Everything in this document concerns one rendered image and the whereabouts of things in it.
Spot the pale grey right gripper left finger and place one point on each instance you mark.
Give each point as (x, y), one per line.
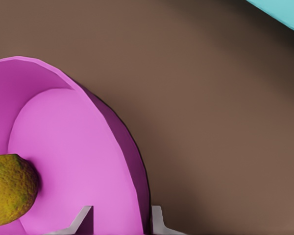
(82, 218)

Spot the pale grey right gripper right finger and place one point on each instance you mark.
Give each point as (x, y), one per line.
(157, 220)

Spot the pink plate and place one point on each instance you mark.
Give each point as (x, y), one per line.
(78, 159)

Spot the orange with green patches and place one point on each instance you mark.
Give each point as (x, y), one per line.
(9, 188)

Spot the turquoise tray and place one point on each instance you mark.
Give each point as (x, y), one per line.
(281, 13)

